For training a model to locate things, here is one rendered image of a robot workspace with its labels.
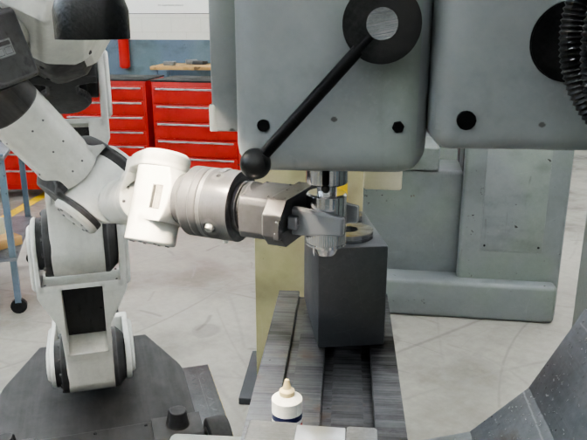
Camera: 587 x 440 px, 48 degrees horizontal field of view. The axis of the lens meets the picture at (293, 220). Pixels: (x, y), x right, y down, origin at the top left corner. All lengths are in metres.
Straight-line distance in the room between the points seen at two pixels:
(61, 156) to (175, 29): 9.03
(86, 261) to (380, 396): 0.67
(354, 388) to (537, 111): 0.58
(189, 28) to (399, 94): 9.39
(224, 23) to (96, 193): 0.44
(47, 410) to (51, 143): 0.86
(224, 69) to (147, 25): 9.43
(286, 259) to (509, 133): 2.04
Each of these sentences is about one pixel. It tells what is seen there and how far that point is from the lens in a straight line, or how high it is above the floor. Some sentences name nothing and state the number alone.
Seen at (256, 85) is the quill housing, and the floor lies 1.40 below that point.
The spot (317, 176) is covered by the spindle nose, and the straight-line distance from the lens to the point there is 0.74.
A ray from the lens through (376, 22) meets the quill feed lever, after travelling 0.61.
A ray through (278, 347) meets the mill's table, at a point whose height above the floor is 0.90.
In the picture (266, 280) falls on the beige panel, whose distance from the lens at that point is 2.67.
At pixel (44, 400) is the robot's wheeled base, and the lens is 1.79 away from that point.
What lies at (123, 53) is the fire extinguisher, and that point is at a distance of 10.13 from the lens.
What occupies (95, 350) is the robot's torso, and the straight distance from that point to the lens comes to 1.59.
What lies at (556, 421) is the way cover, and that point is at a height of 0.95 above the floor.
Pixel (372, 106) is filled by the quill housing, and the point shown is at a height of 1.38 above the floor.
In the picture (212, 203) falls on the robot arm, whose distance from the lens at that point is 0.79.
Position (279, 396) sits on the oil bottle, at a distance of 0.89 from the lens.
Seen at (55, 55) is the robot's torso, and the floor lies 1.41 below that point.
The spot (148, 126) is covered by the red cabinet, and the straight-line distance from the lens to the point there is 5.64.
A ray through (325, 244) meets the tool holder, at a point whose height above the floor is 1.21.
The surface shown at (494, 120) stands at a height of 1.37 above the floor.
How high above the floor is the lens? 1.46
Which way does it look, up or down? 17 degrees down
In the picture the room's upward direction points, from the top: straight up
